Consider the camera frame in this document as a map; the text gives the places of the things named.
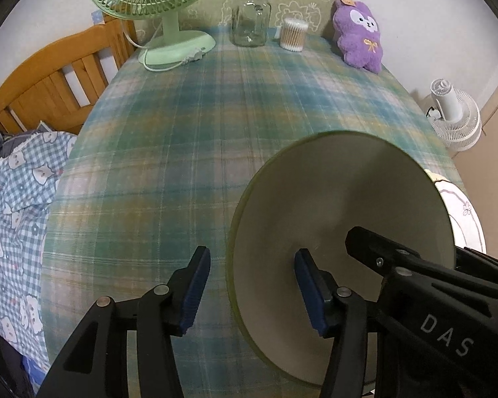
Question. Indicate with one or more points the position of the green plaid tablecloth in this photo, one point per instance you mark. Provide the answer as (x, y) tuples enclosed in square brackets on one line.
[(170, 153)]

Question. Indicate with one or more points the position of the white floor fan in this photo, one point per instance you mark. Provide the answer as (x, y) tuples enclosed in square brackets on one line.
[(456, 120)]

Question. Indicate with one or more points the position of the purple plush toy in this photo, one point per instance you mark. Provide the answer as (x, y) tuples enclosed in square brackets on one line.
[(359, 37)]

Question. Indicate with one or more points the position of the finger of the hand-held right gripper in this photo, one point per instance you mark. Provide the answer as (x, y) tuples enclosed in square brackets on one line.
[(381, 253), (485, 265)]

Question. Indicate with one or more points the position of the wooden headboard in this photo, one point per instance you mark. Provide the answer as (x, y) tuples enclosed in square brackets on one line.
[(37, 87)]

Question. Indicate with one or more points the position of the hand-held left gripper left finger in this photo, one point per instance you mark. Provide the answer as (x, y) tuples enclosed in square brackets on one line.
[(193, 290)]

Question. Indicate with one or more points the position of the blue checkered printed blanket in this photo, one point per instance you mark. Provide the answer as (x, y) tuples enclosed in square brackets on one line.
[(12, 215)]

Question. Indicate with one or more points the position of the white plate with red flowers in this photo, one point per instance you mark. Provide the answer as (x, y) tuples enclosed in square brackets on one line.
[(464, 219)]

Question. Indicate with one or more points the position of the green floral ceramic bowl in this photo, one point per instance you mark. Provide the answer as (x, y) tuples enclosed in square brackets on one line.
[(336, 190)]

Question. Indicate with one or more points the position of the glass jar with lid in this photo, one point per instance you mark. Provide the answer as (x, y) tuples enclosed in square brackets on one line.
[(249, 20)]

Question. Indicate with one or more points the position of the cotton swab container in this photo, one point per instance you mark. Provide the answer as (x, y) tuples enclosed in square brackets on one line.
[(294, 35)]

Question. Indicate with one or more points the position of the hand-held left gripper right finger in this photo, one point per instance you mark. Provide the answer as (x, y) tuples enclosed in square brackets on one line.
[(311, 294)]

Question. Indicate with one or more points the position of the green desk fan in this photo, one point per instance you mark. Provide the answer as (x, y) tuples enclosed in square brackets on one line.
[(170, 45)]

